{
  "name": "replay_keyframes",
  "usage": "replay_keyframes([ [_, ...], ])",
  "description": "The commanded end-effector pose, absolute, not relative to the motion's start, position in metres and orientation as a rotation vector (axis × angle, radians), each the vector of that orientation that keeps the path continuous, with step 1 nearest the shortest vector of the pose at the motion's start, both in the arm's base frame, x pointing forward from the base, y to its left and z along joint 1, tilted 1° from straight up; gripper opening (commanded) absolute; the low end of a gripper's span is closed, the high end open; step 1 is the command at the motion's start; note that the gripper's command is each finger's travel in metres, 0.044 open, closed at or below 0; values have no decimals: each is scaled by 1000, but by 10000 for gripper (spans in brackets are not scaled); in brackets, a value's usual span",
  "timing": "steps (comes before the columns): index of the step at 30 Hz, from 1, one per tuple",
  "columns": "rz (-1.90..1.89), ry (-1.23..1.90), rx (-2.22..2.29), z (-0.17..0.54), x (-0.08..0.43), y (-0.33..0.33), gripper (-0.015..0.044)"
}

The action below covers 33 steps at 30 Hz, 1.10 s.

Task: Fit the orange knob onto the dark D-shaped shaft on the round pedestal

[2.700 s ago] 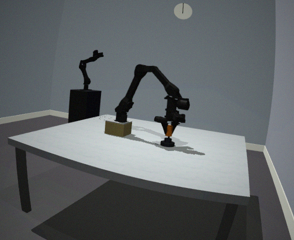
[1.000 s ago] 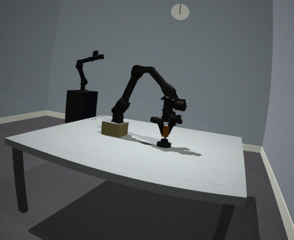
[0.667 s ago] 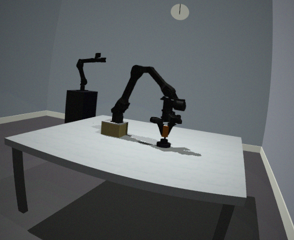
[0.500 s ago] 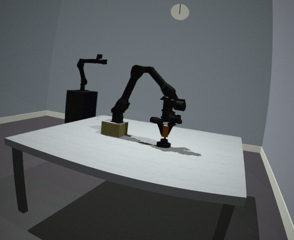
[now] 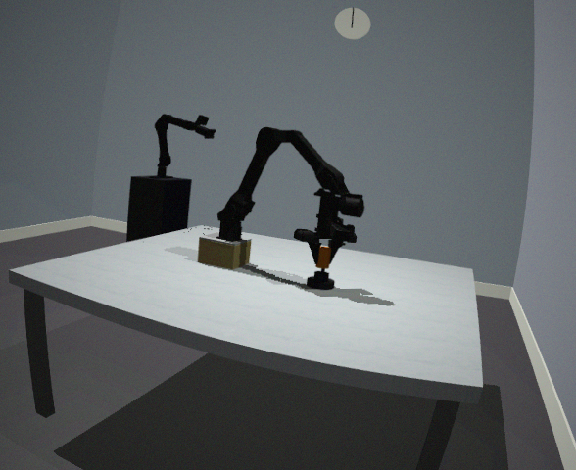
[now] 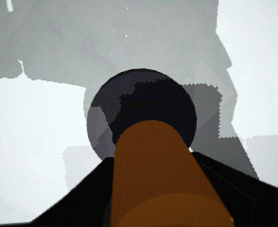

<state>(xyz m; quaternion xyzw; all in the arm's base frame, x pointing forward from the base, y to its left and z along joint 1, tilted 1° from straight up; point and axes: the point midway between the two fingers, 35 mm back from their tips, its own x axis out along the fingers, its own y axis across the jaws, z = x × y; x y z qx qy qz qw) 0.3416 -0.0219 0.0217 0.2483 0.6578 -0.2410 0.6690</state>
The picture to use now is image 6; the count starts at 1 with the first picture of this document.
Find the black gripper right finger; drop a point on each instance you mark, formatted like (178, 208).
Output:
(249, 201)

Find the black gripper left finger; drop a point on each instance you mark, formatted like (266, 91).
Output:
(88, 204)

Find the orange knob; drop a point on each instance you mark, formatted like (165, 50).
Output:
(157, 182)

